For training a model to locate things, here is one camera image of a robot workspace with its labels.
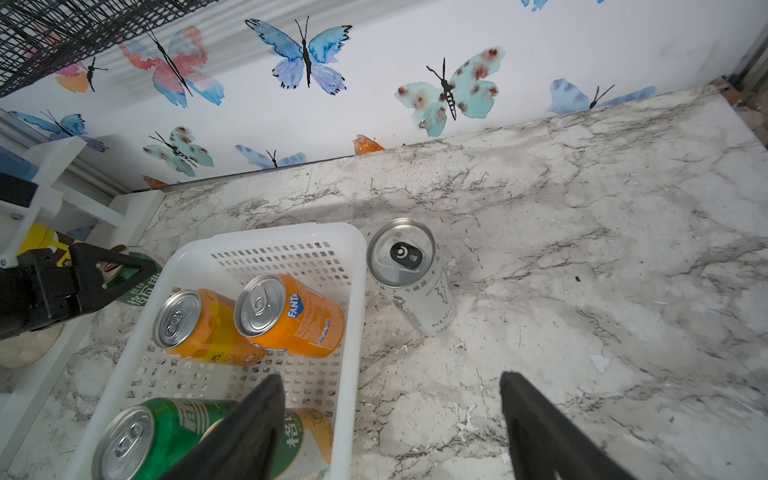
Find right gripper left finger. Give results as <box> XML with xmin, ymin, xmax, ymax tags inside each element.
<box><xmin>162</xmin><ymin>374</ymin><xmax>285</xmax><ymax>479</ymax></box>

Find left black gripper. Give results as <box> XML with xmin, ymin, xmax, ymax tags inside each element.
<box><xmin>1</xmin><ymin>243</ymin><xmax>158</xmax><ymax>339</ymax></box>

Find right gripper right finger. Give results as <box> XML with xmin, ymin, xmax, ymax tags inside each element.
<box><xmin>500</xmin><ymin>372</ymin><xmax>633</xmax><ymax>479</ymax></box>

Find green gold-top beer can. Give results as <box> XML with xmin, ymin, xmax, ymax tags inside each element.
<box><xmin>98</xmin><ymin>244</ymin><xmax>166</xmax><ymax>308</ymax></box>

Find green soda can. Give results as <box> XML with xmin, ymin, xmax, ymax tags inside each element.
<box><xmin>91</xmin><ymin>398</ymin><xmax>238</xmax><ymax>479</ymax></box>

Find orange yellow soda can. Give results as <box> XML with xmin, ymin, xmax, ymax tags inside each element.
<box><xmin>153</xmin><ymin>289</ymin><xmax>267</xmax><ymax>367</ymax></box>

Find orange Fanta can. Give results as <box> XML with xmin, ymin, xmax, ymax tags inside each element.
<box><xmin>234</xmin><ymin>274</ymin><xmax>346</xmax><ymax>358</ymax></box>

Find white plastic perforated basket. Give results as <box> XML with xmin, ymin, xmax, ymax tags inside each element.
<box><xmin>69</xmin><ymin>223</ymin><xmax>366</xmax><ymax>479</ymax></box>

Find white silver tall can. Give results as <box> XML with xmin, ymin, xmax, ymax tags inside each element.
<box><xmin>366</xmin><ymin>218</ymin><xmax>456</xmax><ymax>336</ymax></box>

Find green gold-top can white band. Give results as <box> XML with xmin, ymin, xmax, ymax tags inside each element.
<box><xmin>176</xmin><ymin>401</ymin><xmax>333</xmax><ymax>479</ymax></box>

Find white stepped shelf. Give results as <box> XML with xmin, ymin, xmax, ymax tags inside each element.
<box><xmin>1</xmin><ymin>137</ymin><xmax>164</xmax><ymax>470</ymax></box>

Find yellow bottle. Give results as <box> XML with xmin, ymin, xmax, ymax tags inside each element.
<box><xmin>18</xmin><ymin>224</ymin><xmax>80</xmax><ymax>267</ymax></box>

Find round patterned ceramic jar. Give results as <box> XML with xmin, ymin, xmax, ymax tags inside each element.
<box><xmin>0</xmin><ymin>324</ymin><xmax>63</xmax><ymax>369</ymax></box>

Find black wire wall basket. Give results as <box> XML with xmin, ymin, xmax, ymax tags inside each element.
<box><xmin>1</xmin><ymin>0</ymin><xmax>210</xmax><ymax>97</ymax></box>

